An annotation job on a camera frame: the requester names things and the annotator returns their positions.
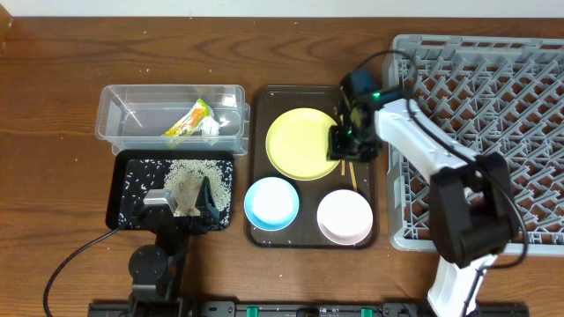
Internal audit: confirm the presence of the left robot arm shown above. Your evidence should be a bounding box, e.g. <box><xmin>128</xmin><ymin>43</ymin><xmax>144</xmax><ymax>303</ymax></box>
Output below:
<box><xmin>124</xmin><ymin>177</ymin><xmax>219</xmax><ymax>317</ymax></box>

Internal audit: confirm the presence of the green snack wrapper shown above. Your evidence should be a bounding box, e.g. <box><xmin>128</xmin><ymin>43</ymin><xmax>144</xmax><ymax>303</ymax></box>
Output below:
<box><xmin>163</xmin><ymin>99</ymin><xmax>213</xmax><ymax>137</ymax></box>

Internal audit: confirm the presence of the pink bowl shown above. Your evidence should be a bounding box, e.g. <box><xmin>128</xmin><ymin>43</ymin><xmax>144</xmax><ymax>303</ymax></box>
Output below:
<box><xmin>316</xmin><ymin>189</ymin><xmax>374</xmax><ymax>246</ymax></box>

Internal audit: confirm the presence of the blue bowl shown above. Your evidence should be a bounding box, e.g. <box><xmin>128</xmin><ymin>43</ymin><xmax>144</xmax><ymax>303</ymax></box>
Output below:
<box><xmin>243</xmin><ymin>177</ymin><xmax>300</xmax><ymax>232</ymax></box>

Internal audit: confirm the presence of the white tissue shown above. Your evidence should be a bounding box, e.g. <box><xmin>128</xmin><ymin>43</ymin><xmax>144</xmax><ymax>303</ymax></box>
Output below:
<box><xmin>197</xmin><ymin>116</ymin><xmax>230</xmax><ymax>138</ymax></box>

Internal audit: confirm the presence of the black waste tray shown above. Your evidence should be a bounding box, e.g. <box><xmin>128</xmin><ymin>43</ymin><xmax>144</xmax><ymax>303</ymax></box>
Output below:
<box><xmin>106</xmin><ymin>150</ymin><xmax>235</xmax><ymax>231</ymax></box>

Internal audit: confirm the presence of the clear plastic bin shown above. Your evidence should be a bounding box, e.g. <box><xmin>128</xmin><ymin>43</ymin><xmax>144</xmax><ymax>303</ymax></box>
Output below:
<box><xmin>95</xmin><ymin>85</ymin><xmax>250</xmax><ymax>155</ymax></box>

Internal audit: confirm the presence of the grey dishwasher rack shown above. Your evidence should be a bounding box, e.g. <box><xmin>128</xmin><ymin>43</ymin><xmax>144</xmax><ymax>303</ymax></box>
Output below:
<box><xmin>382</xmin><ymin>34</ymin><xmax>563</xmax><ymax>256</ymax></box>

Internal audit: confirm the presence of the yellow plate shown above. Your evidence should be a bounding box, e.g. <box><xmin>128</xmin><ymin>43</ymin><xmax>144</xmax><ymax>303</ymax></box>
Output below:
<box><xmin>265</xmin><ymin>107</ymin><xmax>339</xmax><ymax>181</ymax></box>

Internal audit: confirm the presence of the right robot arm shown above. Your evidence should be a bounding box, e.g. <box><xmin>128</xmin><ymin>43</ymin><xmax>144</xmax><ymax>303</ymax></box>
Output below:
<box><xmin>327</xmin><ymin>69</ymin><xmax>525</xmax><ymax>316</ymax></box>

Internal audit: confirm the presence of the brown serving tray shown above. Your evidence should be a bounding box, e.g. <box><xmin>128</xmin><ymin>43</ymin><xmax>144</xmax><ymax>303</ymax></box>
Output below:
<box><xmin>245</xmin><ymin>85</ymin><xmax>380</xmax><ymax>249</ymax></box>

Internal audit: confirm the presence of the pile of rice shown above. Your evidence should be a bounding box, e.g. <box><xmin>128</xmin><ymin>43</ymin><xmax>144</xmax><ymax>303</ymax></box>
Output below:
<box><xmin>118</xmin><ymin>158</ymin><xmax>234</xmax><ymax>229</ymax></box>

